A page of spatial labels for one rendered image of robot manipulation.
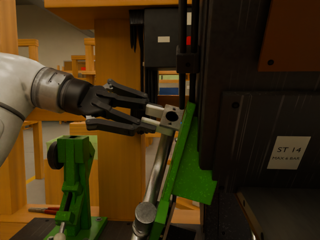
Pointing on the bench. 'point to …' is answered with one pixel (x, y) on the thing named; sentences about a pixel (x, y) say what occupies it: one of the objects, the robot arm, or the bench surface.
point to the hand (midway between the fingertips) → (160, 120)
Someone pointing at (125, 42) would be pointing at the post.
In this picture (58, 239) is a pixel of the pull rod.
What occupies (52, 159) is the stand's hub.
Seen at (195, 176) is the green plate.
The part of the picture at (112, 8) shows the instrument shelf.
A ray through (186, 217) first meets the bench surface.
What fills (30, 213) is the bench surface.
